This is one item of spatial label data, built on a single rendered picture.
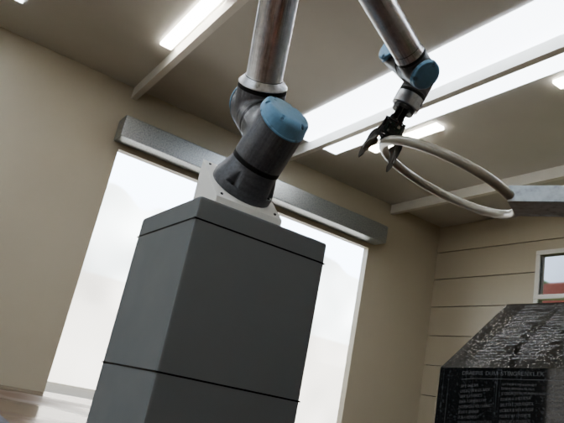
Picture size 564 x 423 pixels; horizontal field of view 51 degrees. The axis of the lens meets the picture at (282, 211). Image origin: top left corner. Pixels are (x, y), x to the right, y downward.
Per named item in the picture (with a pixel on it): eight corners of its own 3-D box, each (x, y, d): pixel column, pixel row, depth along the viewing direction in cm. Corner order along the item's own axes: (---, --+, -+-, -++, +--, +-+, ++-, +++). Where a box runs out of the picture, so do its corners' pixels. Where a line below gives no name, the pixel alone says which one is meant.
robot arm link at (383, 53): (408, 39, 175) (431, 64, 182) (391, 28, 185) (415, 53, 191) (386, 64, 177) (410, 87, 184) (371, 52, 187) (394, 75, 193)
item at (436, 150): (532, 236, 193) (536, 228, 193) (499, 175, 154) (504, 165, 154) (407, 186, 223) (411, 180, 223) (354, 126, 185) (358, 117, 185)
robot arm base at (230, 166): (220, 193, 161) (237, 164, 158) (207, 161, 177) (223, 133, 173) (276, 215, 171) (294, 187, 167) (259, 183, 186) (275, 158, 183)
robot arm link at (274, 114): (242, 163, 160) (274, 107, 155) (228, 136, 174) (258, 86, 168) (287, 182, 168) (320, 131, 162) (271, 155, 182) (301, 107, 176)
